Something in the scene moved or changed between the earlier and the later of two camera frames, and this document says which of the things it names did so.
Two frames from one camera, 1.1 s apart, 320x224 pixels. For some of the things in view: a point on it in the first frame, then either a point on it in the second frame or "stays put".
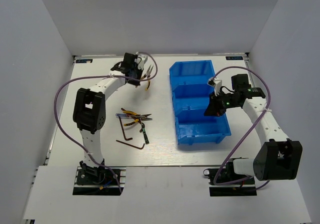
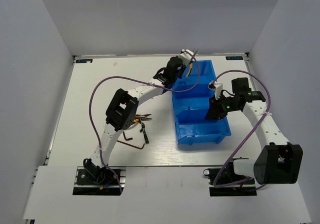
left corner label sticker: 84,61 stays put
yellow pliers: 147,76 → 194,53
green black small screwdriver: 145,136 stays put
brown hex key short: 122,128 stays put
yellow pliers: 139,117 stays put
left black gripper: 140,71 → 183,67
